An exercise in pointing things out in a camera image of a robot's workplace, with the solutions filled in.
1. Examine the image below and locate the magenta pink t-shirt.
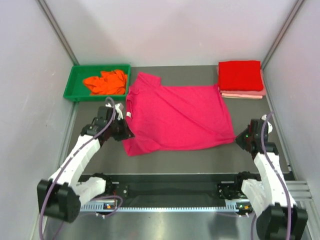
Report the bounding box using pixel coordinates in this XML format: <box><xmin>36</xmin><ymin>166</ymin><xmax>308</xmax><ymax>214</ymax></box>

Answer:
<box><xmin>123</xmin><ymin>72</ymin><xmax>236</xmax><ymax>157</ymax></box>

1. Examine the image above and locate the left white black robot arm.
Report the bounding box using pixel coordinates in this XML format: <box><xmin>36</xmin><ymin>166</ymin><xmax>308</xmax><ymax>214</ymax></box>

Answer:
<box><xmin>37</xmin><ymin>103</ymin><xmax>134</xmax><ymax>223</ymax></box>

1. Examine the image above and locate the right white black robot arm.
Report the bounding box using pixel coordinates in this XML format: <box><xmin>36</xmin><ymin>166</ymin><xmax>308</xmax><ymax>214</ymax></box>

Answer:
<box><xmin>233</xmin><ymin>115</ymin><xmax>308</xmax><ymax>240</ymax></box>

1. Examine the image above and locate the folded peach t-shirt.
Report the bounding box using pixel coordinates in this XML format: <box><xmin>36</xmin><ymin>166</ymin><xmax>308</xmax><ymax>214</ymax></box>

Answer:
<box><xmin>221</xmin><ymin>93</ymin><xmax>264</xmax><ymax>100</ymax></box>

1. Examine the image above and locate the orange t-shirt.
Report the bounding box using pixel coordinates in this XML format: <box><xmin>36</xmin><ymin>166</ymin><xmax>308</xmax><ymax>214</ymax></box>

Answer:
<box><xmin>83</xmin><ymin>69</ymin><xmax>128</xmax><ymax>95</ymax></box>

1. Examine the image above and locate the folded pink t-shirt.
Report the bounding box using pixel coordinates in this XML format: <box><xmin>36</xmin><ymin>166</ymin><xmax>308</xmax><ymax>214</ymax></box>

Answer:
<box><xmin>219</xmin><ymin>70</ymin><xmax>267</xmax><ymax>96</ymax></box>

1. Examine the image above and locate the green plastic bin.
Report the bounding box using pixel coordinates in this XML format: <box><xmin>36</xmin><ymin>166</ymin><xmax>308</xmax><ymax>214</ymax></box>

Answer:
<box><xmin>63</xmin><ymin>64</ymin><xmax>131</xmax><ymax>102</ymax></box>

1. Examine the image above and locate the folded red t-shirt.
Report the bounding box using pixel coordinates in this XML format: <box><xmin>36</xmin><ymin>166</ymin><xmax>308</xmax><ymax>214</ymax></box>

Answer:
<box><xmin>217</xmin><ymin>60</ymin><xmax>264</xmax><ymax>92</ymax></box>

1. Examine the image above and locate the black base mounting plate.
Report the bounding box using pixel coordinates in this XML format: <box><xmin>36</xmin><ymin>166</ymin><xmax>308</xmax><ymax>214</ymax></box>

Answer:
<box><xmin>79</xmin><ymin>172</ymin><xmax>248</xmax><ymax>207</ymax></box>

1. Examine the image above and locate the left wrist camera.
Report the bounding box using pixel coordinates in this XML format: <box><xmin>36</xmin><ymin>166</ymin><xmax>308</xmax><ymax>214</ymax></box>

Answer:
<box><xmin>104</xmin><ymin>103</ymin><xmax>124</xmax><ymax>121</ymax></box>

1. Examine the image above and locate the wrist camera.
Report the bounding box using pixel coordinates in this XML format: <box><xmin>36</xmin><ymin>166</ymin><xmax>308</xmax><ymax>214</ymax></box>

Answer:
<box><xmin>261</xmin><ymin>114</ymin><xmax>273</xmax><ymax>134</ymax></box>
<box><xmin>104</xmin><ymin>103</ymin><xmax>124</xmax><ymax>121</ymax></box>

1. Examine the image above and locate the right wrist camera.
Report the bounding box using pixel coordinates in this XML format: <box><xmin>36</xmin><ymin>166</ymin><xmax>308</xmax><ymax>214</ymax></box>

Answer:
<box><xmin>261</xmin><ymin>114</ymin><xmax>273</xmax><ymax>134</ymax></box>

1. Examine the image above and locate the slotted grey cable duct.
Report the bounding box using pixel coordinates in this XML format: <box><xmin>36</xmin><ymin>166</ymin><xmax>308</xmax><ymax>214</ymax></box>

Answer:
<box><xmin>80</xmin><ymin>200</ymin><xmax>253</xmax><ymax>214</ymax></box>

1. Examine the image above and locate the aluminium frame rail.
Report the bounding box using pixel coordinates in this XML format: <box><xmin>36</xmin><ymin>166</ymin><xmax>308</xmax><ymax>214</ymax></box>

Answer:
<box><xmin>286</xmin><ymin>180</ymin><xmax>313</xmax><ymax>202</ymax></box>

